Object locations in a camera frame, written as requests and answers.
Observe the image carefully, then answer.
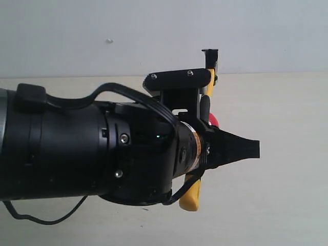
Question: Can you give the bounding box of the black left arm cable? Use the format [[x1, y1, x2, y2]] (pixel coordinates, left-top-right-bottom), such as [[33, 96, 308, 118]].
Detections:
[[2, 82, 206, 226]]

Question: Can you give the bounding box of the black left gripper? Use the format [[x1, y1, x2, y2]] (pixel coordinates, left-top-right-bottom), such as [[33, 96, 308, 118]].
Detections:
[[172, 121, 260, 178]]

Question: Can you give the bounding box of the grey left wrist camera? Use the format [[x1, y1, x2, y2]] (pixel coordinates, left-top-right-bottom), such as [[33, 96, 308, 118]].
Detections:
[[142, 68, 211, 119]]

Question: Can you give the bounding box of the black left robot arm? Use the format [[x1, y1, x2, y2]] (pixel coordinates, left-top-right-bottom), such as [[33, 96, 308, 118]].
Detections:
[[1, 83, 260, 206]]

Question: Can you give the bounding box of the yellow black claw hammer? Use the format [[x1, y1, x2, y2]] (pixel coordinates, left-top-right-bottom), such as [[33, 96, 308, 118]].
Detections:
[[179, 49, 219, 212]]

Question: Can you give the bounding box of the red dome push button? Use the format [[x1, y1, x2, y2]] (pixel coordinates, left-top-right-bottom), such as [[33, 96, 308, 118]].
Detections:
[[208, 113, 219, 128]]

